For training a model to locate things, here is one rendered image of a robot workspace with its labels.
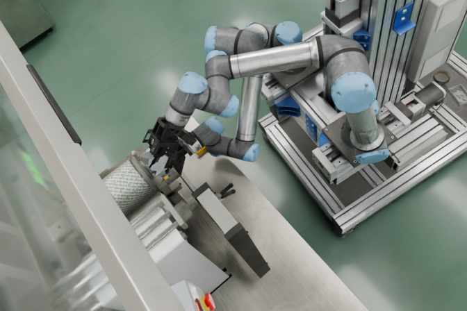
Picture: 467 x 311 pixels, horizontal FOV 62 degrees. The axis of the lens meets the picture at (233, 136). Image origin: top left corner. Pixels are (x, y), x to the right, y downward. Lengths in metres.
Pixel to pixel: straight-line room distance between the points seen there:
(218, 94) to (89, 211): 0.82
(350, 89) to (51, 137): 0.83
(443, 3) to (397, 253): 1.37
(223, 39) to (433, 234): 1.65
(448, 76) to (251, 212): 1.65
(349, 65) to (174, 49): 2.39
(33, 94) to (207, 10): 3.13
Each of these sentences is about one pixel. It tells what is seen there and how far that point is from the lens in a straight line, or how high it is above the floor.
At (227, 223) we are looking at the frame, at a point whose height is 1.44.
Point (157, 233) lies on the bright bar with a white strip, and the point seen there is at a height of 1.44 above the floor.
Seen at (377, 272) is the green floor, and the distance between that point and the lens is 2.40.
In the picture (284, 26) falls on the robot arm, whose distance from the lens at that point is 1.82.
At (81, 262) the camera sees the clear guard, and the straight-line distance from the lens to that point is 0.46.
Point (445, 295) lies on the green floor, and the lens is 2.45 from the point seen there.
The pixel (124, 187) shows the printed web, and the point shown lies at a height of 1.30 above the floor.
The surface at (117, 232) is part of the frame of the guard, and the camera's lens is 0.38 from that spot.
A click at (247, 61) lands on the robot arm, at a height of 1.43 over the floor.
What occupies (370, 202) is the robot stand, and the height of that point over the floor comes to 0.23.
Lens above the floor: 2.35
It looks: 59 degrees down
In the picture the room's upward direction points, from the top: 23 degrees counter-clockwise
